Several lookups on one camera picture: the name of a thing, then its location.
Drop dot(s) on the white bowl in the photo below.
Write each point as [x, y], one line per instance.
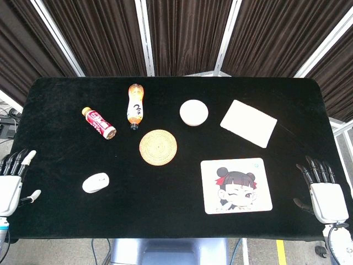
[193, 112]

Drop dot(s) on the white rectangular notebook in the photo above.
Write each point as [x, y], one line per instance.
[248, 123]

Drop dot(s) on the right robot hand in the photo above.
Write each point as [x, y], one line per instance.
[328, 201]

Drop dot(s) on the grey robot torso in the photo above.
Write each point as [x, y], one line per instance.
[168, 252]

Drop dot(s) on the orange tea bottle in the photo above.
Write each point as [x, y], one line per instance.
[135, 106]

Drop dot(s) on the black velvet tablecloth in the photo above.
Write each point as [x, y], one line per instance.
[165, 220]

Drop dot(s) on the white table leg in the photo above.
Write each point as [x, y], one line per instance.
[245, 251]

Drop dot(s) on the black caster wheel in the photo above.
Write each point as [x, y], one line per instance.
[320, 250]

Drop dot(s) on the brown pleated curtain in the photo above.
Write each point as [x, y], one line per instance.
[275, 36]
[96, 36]
[22, 41]
[339, 82]
[187, 36]

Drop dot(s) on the cartoon girl mouse pad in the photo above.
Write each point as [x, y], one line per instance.
[235, 186]

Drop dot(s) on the red label drink bottle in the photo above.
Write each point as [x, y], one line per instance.
[98, 123]

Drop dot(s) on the round woven coaster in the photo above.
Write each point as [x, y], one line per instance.
[158, 147]

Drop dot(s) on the white aluminium frame post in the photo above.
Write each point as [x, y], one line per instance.
[342, 129]
[55, 33]
[11, 100]
[227, 38]
[144, 38]
[325, 48]

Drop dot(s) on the white computer mouse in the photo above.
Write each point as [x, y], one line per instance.
[95, 182]

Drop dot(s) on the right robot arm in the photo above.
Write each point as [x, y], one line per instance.
[343, 243]

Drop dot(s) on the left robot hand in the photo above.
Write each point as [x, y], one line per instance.
[11, 187]

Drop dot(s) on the black electronics box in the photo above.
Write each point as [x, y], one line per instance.
[8, 129]

